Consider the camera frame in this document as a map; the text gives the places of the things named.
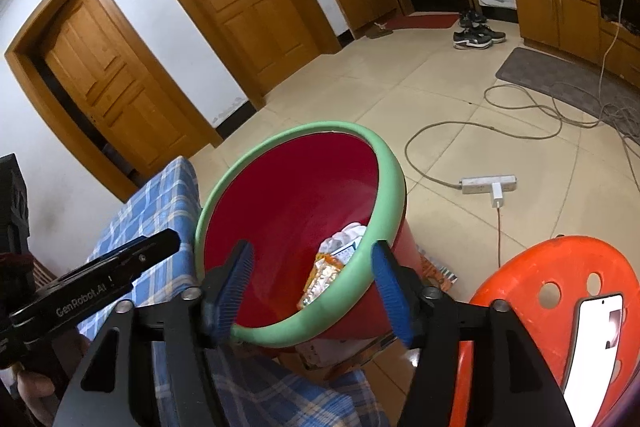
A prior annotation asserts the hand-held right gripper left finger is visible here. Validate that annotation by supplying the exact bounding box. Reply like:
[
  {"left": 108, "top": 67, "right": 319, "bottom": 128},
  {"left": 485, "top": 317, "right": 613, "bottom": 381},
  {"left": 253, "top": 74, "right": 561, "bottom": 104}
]
[{"left": 52, "top": 239, "right": 254, "bottom": 427}]

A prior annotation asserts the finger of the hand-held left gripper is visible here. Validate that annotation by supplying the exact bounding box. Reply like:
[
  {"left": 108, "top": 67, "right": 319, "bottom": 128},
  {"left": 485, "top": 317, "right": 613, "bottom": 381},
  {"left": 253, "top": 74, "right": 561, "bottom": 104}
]
[{"left": 85, "top": 229, "right": 182, "bottom": 290}]

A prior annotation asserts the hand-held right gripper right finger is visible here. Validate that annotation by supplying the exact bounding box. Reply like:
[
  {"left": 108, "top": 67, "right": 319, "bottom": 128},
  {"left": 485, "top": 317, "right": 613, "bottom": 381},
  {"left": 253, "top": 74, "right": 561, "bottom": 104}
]
[{"left": 370, "top": 240, "right": 576, "bottom": 427}]

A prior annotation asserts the yellow foam fruit net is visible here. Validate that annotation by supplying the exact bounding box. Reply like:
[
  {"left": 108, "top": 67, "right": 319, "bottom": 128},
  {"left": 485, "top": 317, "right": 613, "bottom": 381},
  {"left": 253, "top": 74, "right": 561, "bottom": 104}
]
[{"left": 298, "top": 269, "right": 343, "bottom": 311}]

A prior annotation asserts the red bin with green rim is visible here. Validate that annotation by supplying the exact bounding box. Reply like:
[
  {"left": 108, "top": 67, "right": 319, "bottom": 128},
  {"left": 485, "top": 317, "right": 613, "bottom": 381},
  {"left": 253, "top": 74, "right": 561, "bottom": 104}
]
[{"left": 194, "top": 121, "right": 418, "bottom": 349}]

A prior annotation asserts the person's left hand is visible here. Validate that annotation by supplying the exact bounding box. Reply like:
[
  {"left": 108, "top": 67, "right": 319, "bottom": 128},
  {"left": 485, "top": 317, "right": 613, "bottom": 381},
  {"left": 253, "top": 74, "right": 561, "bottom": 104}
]
[{"left": 14, "top": 339, "right": 91, "bottom": 427}]

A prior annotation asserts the blue plaid tablecloth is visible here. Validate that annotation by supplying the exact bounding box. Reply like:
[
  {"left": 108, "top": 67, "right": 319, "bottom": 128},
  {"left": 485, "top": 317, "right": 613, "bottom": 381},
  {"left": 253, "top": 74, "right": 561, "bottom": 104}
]
[{"left": 75, "top": 156, "right": 391, "bottom": 427}]

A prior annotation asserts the orange plastic stool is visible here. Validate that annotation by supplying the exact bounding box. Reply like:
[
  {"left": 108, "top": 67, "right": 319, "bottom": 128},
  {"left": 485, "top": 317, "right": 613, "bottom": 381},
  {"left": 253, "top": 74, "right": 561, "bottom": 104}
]
[{"left": 452, "top": 234, "right": 640, "bottom": 427}]

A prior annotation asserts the white power strip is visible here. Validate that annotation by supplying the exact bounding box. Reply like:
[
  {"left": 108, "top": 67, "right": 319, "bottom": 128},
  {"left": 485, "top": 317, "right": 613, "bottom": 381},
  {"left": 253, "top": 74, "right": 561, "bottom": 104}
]
[{"left": 460, "top": 175, "right": 517, "bottom": 195}]

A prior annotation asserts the wooden panel door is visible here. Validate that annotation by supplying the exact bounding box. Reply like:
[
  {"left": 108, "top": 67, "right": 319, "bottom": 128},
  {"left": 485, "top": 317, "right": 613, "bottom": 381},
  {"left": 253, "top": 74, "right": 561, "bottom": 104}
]
[
  {"left": 4, "top": 0, "right": 223, "bottom": 202},
  {"left": 127, "top": 0, "right": 341, "bottom": 110}
]

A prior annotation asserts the white screen smartphone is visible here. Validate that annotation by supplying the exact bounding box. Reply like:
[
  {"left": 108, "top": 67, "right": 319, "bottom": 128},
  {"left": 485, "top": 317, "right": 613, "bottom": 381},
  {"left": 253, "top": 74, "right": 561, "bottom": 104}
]
[{"left": 561, "top": 293, "right": 625, "bottom": 427}]

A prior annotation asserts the grey floor mat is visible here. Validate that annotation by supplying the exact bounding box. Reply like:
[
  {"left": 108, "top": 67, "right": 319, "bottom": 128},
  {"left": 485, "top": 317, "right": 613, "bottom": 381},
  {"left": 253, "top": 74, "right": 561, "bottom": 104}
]
[{"left": 495, "top": 47, "right": 640, "bottom": 128}]

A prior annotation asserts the black white sneakers pair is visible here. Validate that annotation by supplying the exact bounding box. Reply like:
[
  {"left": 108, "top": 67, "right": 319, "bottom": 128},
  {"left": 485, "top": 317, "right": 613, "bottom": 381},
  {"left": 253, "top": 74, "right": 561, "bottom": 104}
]
[{"left": 452, "top": 26, "right": 507, "bottom": 51}]

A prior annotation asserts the red doormat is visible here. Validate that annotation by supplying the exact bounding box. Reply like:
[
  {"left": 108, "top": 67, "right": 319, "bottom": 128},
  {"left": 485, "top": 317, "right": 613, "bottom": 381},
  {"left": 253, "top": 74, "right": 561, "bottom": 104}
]
[{"left": 385, "top": 13, "right": 460, "bottom": 31}]

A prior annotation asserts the long wooden sideboard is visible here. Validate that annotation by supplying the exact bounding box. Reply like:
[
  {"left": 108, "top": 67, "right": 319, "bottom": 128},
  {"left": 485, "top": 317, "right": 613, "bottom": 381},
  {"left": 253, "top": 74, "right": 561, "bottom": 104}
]
[{"left": 504, "top": 0, "right": 640, "bottom": 80}]

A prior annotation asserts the orange charging cable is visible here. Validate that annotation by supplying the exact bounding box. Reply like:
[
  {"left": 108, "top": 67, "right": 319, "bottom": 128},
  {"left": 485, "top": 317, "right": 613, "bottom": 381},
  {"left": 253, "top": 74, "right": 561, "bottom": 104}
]
[{"left": 495, "top": 207, "right": 505, "bottom": 270}]

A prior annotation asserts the grey power cable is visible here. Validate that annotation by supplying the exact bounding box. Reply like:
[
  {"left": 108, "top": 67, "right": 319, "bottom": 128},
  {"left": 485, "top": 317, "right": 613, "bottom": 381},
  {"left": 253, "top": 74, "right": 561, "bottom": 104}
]
[{"left": 404, "top": 82, "right": 640, "bottom": 188}]

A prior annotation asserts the white cable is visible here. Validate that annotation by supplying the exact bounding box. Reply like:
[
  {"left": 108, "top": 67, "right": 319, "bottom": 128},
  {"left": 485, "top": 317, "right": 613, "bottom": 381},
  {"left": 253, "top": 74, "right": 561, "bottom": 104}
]
[{"left": 597, "top": 0, "right": 627, "bottom": 108}]

